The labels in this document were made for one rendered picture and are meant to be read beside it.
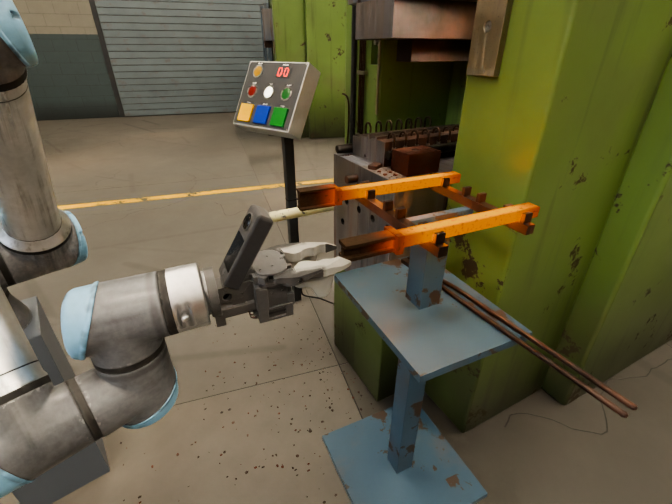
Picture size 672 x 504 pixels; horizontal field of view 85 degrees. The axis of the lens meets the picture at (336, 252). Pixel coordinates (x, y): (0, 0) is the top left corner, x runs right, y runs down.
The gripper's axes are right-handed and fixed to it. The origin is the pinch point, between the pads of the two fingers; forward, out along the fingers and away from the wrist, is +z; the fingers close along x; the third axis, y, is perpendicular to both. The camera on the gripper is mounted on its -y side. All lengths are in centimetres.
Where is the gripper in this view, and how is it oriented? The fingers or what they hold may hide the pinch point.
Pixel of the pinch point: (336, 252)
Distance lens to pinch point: 58.0
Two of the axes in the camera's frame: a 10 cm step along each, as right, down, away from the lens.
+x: 4.1, 4.4, -8.0
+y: 0.0, 8.8, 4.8
